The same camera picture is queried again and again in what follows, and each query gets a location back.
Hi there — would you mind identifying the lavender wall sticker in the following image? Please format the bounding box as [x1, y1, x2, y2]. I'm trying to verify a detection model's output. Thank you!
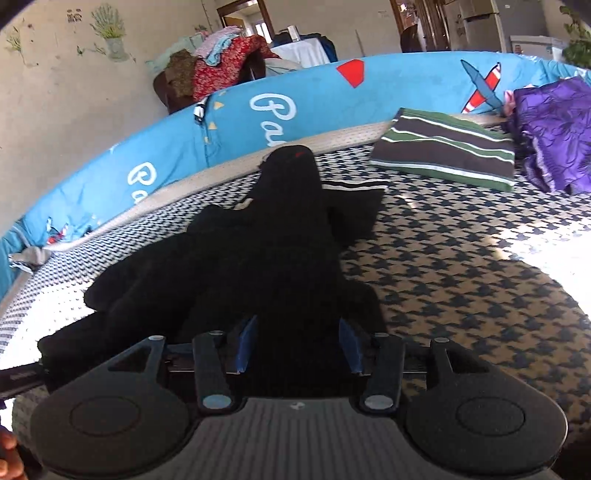
[90, 2, 130, 63]

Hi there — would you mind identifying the black garment with white stripes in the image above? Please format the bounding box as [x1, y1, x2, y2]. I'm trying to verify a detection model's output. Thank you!
[37, 144, 389, 398]

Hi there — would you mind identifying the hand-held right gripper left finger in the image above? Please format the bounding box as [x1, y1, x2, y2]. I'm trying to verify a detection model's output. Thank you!
[95, 316, 259, 415]

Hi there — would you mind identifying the pale green cloth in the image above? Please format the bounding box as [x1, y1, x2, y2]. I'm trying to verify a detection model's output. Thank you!
[145, 37, 204, 77]

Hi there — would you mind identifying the green potted plant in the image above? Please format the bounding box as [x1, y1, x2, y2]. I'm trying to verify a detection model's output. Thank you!
[558, 4, 591, 70]

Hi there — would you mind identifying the grey refrigerator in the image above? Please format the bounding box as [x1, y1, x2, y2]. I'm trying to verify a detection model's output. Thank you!
[443, 0, 509, 52]

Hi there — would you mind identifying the light blue cloth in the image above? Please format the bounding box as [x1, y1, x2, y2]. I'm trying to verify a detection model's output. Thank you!
[205, 37, 232, 65]

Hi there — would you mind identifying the wooden door frame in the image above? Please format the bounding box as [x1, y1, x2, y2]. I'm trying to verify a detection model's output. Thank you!
[216, 0, 271, 40]
[389, 0, 451, 52]

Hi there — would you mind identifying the white tablecloth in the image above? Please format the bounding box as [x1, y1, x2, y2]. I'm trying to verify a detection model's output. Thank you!
[270, 38, 331, 70]

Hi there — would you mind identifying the purple cloth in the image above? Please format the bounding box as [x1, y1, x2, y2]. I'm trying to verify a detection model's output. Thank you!
[503, 75, 591, 195]

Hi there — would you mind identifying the pink striped cloth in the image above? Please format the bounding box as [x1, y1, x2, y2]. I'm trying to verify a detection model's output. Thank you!
[194, 25, 243, 63]

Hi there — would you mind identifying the dark wooden chair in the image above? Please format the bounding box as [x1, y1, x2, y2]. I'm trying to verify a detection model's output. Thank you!
[154, 51, 266, 115]

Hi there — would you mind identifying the brown patterned cloth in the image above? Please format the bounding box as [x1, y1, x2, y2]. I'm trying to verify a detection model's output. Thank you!
[167, 48, 199, 97]

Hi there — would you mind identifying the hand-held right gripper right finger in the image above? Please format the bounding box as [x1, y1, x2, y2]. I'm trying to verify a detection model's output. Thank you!
[338, 318, 497, 415]

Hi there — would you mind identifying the green grey striped folded cloth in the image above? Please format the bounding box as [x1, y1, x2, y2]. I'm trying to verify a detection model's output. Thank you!
[369, 107, 517, 192]

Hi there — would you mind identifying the dark blue cloth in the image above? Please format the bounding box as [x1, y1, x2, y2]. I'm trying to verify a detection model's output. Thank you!
[316, 33, 338, 63]

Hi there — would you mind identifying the blue printed bedsheet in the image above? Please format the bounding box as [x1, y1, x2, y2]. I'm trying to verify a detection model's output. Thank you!
[0, 52, 591, 296]

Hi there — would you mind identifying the person's left hand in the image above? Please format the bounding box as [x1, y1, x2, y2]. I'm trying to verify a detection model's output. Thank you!
[0, 428, 25, 480]

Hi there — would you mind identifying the houndstooth bed cover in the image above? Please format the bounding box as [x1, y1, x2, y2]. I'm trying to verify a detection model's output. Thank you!
[0, 113, 591, 480]

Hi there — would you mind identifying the white chest freezer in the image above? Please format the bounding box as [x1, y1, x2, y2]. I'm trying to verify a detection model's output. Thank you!
[509, 34, 570, 63]

